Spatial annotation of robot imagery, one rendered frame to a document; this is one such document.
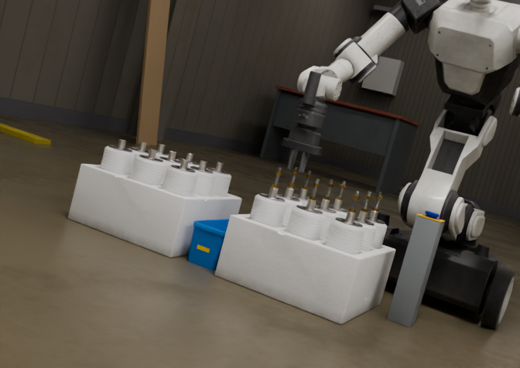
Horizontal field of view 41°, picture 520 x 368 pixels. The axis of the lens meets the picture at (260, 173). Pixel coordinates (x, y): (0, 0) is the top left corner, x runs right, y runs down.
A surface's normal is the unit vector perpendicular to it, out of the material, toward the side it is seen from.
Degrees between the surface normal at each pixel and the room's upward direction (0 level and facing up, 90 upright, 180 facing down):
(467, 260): 45
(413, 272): 90
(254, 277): 90
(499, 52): 114
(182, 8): 90
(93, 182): 90
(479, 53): 127
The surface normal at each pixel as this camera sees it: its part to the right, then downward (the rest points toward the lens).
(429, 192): -0.22, -0.60
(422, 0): -0.24, -0.17
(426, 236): -0.42, -0.04
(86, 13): 0.85, 0.27
